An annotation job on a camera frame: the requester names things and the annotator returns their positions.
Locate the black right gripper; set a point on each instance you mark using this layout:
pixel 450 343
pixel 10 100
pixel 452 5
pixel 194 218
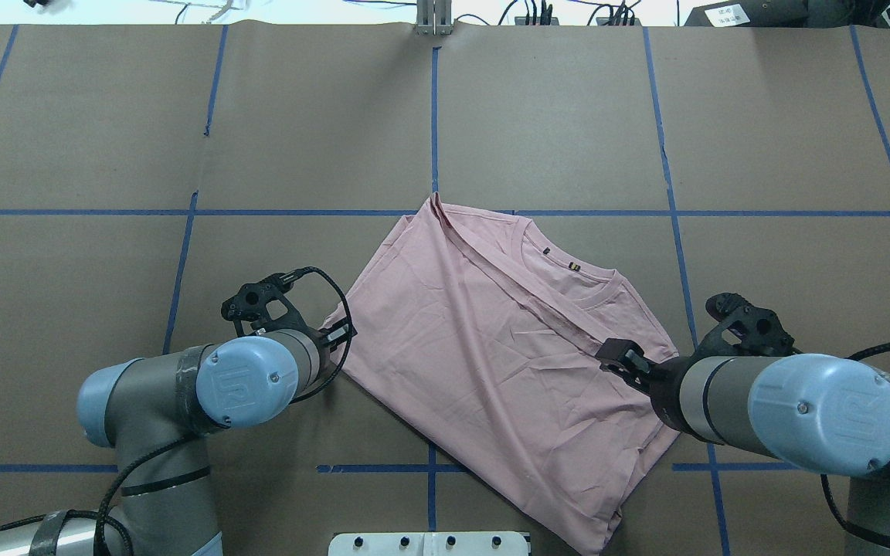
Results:
pixel 662 385

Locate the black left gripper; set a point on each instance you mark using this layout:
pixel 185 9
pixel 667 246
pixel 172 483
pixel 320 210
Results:
pixel 334 337

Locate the pink Snoopy t-shirt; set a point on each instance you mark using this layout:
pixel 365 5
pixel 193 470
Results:
pixel 480 333

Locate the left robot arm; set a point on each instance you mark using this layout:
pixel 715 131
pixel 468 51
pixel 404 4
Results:
pixel 157 414

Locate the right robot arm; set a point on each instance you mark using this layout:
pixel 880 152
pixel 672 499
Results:
pixel 819 413

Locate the black label printer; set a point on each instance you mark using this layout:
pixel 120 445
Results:
pixel 759 14

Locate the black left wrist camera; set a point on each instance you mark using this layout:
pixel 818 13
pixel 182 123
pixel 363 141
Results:
pixel 263 306

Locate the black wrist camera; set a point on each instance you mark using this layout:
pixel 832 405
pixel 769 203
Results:
pixel 263 306
pixel 743 330

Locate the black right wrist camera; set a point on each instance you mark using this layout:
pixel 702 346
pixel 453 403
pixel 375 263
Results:
pixel 743 330

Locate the aluminium frame post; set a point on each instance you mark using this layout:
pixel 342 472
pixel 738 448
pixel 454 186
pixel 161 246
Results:
pixel 434 18

